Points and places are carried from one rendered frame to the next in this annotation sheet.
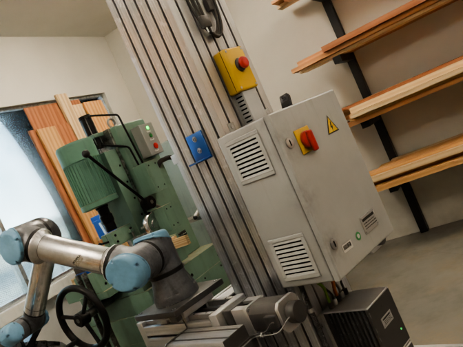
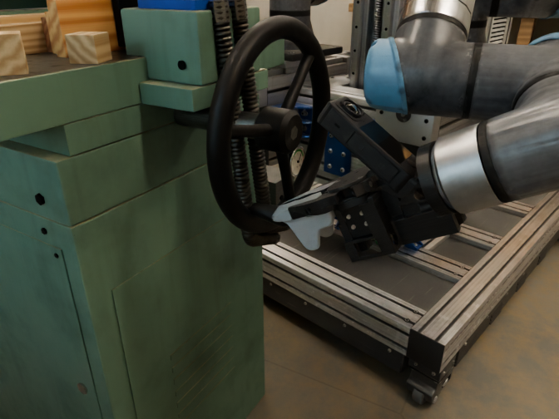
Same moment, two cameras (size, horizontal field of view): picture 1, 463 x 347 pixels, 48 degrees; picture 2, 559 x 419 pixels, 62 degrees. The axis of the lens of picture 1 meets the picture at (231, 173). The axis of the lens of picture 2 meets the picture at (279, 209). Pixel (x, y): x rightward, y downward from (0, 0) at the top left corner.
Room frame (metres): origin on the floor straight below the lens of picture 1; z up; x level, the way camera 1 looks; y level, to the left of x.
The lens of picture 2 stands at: (2.09, 1.41, 0.99)
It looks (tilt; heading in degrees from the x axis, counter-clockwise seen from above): 26 degrees down; 268
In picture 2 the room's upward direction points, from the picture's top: straight up
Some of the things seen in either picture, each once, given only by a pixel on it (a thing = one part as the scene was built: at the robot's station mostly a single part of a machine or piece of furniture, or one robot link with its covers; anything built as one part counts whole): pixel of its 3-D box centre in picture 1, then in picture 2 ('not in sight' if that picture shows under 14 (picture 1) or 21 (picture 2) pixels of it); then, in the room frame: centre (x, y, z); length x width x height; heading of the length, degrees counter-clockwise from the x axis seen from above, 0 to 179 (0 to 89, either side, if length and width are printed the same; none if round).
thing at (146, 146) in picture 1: (147, 140); not in sight; (2.56, 0.31, 1.40); 0.10 x 0.06 x 0.16; 147
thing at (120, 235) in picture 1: (119, 237); not in sight; (2.38, 0.59, 1.03); 0.14 x 0.07 x 0.09; 147
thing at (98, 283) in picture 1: (98, 279); (195, 41); (2.19, 0.70, 0.91); 0.15 x 0.14 x 0.09; 57
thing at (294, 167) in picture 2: not in sight; (290, 164); (2.05, 0.50, 0.65); 0.06 x 0.04 x 0.08; 57
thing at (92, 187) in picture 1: (87, 175); not in sight; (2.36, 0.60, 1.35); 0.18 x 0.18 x 0.31
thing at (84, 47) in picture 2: not in sight; (89, 47); (2.32, 0.78, 0.92); 0.04 x 0.04 x 0.03; 82
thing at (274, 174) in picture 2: not in sight; (263, 188); (2.10, 0.46, 0.58); 0.12 x 0.08 x 0.08; 147
